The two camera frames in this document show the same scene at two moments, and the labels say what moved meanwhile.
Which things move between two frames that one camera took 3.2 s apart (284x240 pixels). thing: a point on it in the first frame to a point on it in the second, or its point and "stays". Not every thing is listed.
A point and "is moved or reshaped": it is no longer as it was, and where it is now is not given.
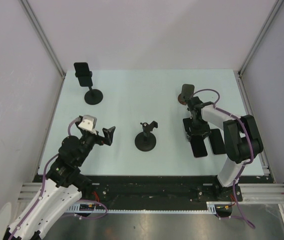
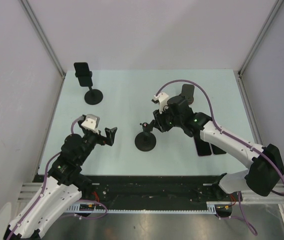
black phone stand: (92, 97) stays
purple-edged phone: (198, 146) is moved or reshaped
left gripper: (108, 134) stays
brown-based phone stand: (187, 92) stays
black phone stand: (146, 141) stays
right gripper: (205, 131) to (159, 120)
